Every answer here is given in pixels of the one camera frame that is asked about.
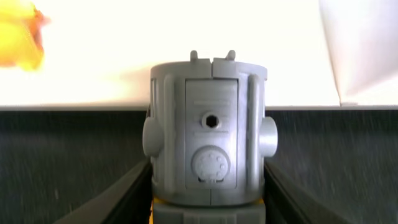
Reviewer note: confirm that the orange dinosaur figure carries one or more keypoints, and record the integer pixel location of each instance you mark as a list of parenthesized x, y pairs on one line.
[(17, 40)]

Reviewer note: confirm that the grey and yellow toy truck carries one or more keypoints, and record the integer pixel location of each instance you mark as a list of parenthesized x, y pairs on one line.
[(211, 130)]

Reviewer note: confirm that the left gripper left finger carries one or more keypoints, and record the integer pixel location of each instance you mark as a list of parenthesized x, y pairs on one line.
[(124, 202)]

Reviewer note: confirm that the white shelf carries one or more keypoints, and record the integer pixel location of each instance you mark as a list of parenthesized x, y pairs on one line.
[(93, 77)]

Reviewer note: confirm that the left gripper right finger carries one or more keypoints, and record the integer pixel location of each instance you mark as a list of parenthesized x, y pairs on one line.
[(289, 205)]

